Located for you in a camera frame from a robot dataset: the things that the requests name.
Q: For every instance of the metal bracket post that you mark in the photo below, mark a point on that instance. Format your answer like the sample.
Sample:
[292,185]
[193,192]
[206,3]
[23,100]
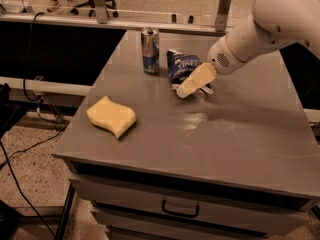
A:
[101,11]
[222,15]

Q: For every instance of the grey drawer cabinet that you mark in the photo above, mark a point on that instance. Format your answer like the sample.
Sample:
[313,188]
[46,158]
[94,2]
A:
[245,154]

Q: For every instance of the yellow sponge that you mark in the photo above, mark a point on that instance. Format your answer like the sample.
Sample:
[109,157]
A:
[111,116]

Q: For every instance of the blue Kettle chip bag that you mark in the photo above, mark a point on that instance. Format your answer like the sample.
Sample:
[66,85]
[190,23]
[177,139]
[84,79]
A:
[180,66]

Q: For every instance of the black drawer handle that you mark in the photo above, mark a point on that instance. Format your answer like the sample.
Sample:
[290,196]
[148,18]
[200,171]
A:
[179,210]

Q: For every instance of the metal rail frame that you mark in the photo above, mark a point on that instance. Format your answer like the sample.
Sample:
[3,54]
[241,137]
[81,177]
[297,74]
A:
[78,21]

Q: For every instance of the black office chair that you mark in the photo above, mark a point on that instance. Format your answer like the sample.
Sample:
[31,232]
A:
[91,4]

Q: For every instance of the left metal bracket post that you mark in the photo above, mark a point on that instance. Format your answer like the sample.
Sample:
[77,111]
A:
[101,11]

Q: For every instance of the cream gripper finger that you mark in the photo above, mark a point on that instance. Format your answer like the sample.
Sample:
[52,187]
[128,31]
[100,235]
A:
[200,77]

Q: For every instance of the silver blue Red Bull can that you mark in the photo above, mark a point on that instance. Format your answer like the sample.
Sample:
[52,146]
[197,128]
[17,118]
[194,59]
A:
[150,50]

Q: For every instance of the right metal bracket post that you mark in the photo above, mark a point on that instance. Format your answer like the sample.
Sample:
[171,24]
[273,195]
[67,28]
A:
[222,15]

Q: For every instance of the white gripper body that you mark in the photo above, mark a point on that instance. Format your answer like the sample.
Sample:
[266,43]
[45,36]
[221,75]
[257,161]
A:
[220,58]

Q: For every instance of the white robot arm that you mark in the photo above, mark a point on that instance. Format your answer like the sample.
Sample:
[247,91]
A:
[271,25]

